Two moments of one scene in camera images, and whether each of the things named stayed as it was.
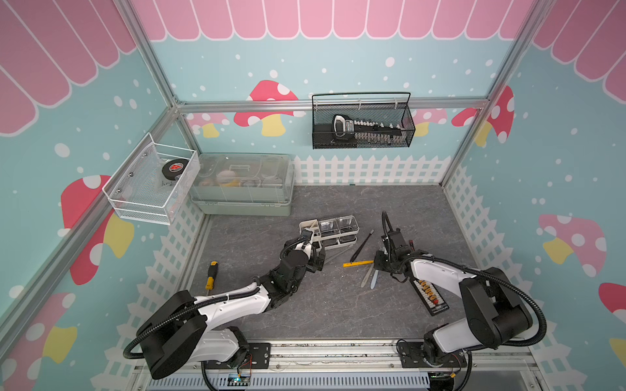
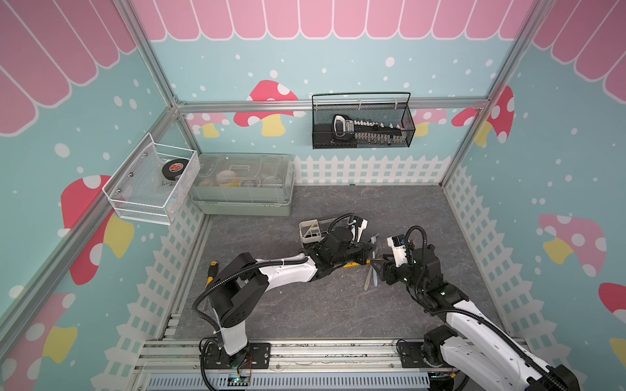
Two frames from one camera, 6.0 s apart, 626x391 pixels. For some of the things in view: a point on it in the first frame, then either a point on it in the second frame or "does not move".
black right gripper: [377, 257] -> [390, 265]
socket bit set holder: [344, 126] does not move
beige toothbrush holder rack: [332, 231] does not move
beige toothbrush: [367, 275] does not move
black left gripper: [316, 263] -> [361, 256]
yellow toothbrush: [350, 264] does not move
